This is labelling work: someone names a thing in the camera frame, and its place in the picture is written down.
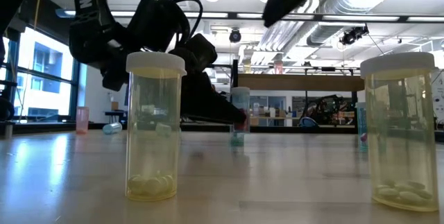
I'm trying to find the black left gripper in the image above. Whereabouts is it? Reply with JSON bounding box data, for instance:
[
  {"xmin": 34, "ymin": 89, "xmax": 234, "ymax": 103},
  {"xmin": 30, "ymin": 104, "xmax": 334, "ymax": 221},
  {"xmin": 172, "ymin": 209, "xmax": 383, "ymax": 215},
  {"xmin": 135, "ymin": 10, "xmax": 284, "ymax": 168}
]
[{"xmin": 126, "ymin": 0, "xmax": 247, "ymax": 125}]

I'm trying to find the green pill bottle white cap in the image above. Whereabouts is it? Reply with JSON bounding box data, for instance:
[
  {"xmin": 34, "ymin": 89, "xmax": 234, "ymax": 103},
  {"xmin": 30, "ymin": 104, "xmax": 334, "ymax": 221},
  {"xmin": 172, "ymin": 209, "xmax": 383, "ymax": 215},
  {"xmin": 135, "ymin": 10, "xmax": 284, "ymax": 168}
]
[{"xmin": 230, "ymin": 86, "xmax": 251, "ymax": 148}]

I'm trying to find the blue pill bottle white cap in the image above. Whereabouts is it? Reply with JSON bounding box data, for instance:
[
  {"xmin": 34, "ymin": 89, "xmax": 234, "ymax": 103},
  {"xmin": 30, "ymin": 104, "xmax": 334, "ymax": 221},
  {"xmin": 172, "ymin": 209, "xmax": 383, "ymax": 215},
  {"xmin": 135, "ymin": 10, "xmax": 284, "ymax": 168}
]
[
  {"xmin": 355, "ymin": 101, "xmax": 369, "ymax": 154},
  {"xmin": 102, "ymin": 122, "xmax": 123, "ymax": 135}
]

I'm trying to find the wooden counter with items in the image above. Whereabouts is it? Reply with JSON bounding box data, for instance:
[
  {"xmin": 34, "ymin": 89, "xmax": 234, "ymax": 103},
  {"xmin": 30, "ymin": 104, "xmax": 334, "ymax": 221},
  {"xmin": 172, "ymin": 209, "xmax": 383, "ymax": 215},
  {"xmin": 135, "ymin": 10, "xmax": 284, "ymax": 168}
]
[{"xmin": 249, "ymin": 95, "xmax": 299, "ymax": 127}]

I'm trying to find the small dark background table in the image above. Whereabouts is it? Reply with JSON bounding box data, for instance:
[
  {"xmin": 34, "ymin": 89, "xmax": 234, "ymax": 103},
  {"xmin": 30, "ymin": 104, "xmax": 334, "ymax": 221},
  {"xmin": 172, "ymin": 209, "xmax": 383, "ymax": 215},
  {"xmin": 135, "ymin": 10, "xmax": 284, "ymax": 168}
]
[{"xmin": 103, "ymin": 110, "xmax": 128, "ymax": 124}]

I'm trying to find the blue white round object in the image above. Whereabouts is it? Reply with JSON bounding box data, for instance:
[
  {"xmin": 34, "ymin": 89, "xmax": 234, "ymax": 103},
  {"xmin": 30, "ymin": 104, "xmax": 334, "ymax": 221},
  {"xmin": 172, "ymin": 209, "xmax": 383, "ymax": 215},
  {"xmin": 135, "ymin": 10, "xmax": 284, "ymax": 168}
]
[{"xmin": 298, "ymin": 116, "xmax": 318, "ymax": 128}]

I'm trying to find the silver ventilation duct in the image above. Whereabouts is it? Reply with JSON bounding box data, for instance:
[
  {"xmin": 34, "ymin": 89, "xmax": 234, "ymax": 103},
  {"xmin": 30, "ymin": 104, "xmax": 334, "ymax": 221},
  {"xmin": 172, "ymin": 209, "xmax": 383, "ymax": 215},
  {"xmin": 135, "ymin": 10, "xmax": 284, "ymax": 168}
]
[{"xmin": 258, "ymin": 0, "xmax": 368, "ymax": 57}]

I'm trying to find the black ceiling light rail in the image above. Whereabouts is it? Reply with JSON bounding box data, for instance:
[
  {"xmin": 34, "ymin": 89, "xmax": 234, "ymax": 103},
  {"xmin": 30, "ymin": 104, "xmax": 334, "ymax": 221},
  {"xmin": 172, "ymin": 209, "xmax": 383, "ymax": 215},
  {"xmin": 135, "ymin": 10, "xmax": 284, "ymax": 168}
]
[{"xmin": 55, "ymin": 8, "xmax": 444, "ymax": 24}]

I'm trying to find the black ceiling camera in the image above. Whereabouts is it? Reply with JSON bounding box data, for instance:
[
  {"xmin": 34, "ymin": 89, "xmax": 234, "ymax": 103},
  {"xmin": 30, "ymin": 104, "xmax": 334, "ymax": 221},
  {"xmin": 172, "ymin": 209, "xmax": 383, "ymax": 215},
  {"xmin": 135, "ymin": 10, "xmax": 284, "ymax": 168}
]
[{"xmin": 228, "ymin": 28, "xmax": 243, "ymax": 44}]

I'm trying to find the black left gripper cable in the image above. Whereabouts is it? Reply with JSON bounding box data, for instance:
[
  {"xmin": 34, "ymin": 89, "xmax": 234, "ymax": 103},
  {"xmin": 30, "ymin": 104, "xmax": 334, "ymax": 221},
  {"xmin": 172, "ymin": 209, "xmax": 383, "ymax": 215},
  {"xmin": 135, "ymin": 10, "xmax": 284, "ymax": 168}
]
[{"xmin": 171, "ymin": 0, "xmax": 205, "ymax": 44}]

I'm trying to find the wooden shelf black metal frame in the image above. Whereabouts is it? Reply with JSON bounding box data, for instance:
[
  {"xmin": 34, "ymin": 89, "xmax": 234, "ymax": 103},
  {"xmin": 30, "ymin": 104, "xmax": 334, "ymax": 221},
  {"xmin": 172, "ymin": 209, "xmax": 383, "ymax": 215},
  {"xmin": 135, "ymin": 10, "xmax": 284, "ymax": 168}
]
[{"xmin": 230, "ymin": 59, "xmax": 365, "ymax": 138}]

